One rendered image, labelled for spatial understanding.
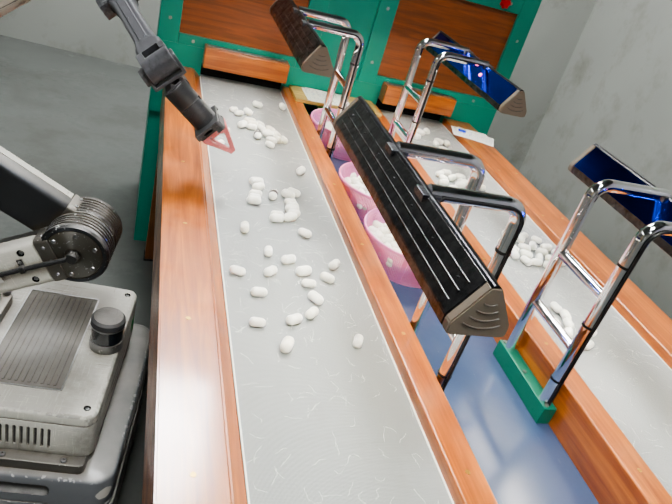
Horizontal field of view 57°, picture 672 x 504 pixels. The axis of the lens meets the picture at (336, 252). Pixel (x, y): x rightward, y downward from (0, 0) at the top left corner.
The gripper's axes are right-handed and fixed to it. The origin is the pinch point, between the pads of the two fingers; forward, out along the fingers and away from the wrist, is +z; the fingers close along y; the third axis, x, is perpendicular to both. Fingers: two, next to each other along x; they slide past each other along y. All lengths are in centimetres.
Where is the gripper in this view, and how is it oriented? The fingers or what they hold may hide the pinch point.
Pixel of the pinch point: (231, 149)
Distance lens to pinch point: 150.1
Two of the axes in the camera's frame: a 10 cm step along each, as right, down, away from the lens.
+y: -2.2, -5.5, 8.1
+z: 5.5, 6.1, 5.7
